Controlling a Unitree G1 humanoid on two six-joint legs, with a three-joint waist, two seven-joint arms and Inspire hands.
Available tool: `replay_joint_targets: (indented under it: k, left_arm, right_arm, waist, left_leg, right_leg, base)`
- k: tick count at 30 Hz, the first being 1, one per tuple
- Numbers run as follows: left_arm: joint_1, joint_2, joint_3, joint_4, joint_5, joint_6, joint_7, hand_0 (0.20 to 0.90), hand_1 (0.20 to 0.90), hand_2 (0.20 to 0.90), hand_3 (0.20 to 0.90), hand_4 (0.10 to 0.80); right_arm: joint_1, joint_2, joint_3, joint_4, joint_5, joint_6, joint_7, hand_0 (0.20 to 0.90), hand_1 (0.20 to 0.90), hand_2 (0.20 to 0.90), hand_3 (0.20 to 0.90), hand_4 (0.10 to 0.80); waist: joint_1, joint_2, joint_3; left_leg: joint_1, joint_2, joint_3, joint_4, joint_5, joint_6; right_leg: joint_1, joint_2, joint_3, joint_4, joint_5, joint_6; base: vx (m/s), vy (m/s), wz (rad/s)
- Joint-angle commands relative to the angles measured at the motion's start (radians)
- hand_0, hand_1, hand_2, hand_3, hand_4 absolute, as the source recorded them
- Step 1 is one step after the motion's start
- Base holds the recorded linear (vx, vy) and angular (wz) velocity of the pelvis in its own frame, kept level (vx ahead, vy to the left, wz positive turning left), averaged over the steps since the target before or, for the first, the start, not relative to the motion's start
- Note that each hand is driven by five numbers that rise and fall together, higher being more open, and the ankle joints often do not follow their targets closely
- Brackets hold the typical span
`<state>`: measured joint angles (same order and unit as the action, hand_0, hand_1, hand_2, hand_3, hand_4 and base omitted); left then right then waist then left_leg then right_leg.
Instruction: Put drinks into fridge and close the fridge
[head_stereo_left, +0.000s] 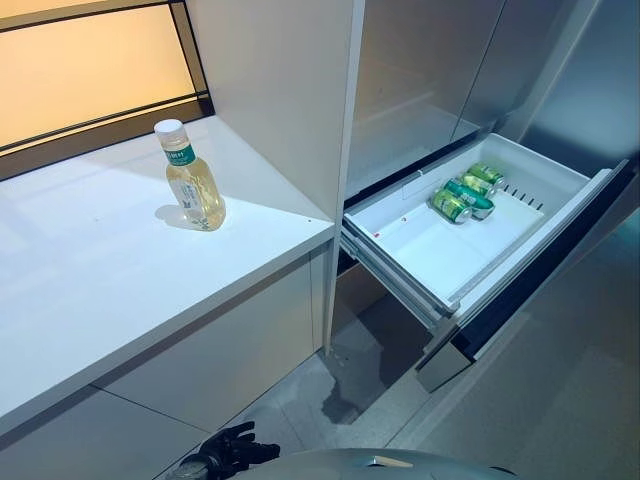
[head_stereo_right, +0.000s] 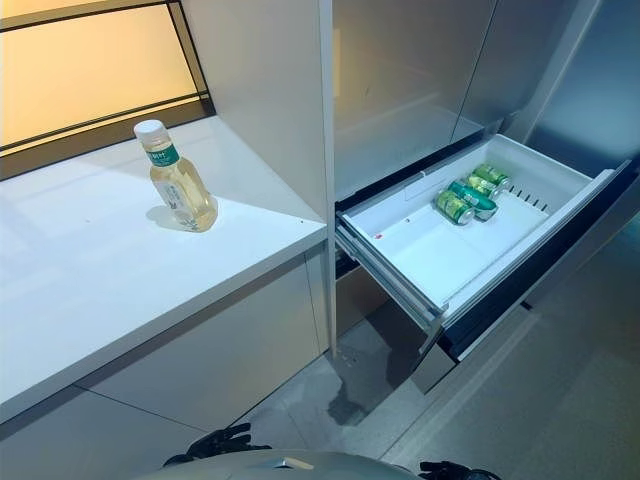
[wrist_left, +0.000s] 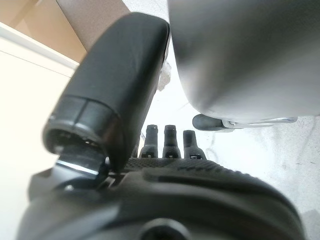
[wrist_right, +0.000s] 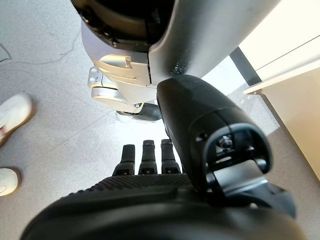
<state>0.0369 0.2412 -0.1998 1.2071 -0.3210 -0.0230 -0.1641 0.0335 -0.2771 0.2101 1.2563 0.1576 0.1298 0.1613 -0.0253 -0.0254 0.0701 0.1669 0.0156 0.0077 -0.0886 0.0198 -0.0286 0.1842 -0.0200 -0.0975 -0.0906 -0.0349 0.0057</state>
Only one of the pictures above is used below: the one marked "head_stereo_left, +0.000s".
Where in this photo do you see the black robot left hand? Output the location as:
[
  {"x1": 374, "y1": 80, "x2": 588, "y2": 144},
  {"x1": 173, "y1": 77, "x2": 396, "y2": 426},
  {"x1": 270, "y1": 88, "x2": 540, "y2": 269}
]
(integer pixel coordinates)
[{"x1": 198, "y1": 421, "x2": 281, "y2": 477}]

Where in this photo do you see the yellow tea bottle white cap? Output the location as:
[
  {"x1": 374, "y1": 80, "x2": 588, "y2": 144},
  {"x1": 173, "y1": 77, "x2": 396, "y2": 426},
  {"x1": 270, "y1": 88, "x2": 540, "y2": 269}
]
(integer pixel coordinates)
[{"x1": 153, "y1": 119, "x2": 227, "y2": 234}]

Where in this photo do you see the steel fridge door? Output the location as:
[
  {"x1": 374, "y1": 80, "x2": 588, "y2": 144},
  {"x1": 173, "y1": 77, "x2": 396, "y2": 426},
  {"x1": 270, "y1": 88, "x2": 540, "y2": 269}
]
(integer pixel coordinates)
[
  {"x1": 452, "y1": 0, "x2": 601, "y2": 146},
  {"x1": 347, "y1": 0, "x2": 506, "y2": 189}
]

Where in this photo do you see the white counter cabinet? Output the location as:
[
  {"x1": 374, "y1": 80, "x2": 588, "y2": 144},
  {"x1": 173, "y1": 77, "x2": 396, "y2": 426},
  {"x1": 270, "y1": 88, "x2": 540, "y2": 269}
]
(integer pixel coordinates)
[{"x1": 0, "y1": 115, "x2": 337, "y2": 480}]

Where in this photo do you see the brown flat panel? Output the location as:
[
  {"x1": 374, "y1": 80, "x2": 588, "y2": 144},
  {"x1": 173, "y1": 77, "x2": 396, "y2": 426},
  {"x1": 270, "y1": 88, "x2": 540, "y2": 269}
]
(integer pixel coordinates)
[{"x1": 332, "y1": 262, "x2": 391, "y2": 341}]

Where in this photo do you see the light green drink can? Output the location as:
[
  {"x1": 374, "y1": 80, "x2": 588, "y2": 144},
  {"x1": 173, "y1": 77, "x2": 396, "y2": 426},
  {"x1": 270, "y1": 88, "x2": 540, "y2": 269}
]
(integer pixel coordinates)
[
  {"x1": 428, "y1": 188, "x2": 474, "y2": 225},
  {"x1": 459, "y1": 162, "x2": 506, "y2": 199}
]

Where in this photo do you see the dark green drink can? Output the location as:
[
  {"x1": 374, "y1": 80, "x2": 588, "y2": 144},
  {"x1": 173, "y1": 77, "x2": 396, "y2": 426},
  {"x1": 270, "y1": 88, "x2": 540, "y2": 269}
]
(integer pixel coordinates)
[{"x1": 443, "y1": 178, "x2": 495, "y2": 221}]

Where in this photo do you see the white tall cabinet panel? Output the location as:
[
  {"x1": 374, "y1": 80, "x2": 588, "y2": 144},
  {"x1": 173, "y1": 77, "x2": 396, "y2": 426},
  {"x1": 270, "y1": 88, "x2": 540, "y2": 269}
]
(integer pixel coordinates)
[{"x1": 187, "y1": 0, "x2": 366, "y2": 354}]

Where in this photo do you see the orange lit window black frame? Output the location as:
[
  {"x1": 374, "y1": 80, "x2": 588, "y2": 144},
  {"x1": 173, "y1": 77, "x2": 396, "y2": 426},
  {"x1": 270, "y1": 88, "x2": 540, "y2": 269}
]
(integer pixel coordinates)
[{"x1": 0, "y1": 0, "x2": 216, "y2": 181}]

